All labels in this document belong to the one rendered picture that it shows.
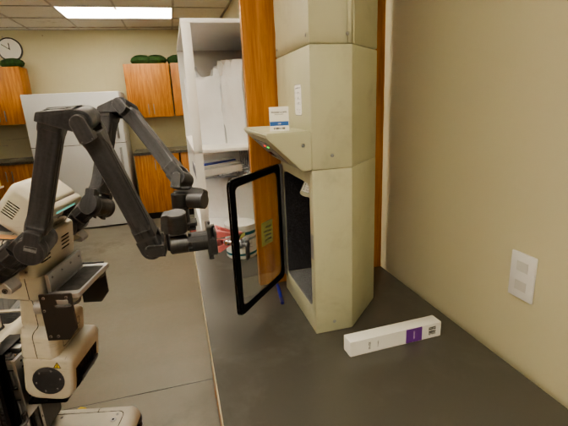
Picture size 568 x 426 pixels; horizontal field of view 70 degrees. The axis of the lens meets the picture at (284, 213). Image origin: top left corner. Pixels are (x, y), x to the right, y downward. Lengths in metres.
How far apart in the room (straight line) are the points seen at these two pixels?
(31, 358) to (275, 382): 0.88
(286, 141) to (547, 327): 0.73
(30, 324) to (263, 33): 1.21
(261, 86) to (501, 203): 0.78
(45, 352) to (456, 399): 1.23
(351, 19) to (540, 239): 0.66
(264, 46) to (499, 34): 0.66
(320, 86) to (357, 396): 0.73
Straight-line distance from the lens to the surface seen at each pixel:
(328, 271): 1.13
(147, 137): 1.56
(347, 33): 1.07
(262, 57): 1.38
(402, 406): 1.00
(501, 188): 1.13
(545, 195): 1.04
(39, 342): 1.58
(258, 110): 1.37
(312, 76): 1.03
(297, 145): 1.02
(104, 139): 1.12
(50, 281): 1.47
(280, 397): 1.01
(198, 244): 1.19
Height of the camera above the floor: 1.59
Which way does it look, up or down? 16 degrees down
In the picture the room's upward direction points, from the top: 3 degrees counter-clockwise
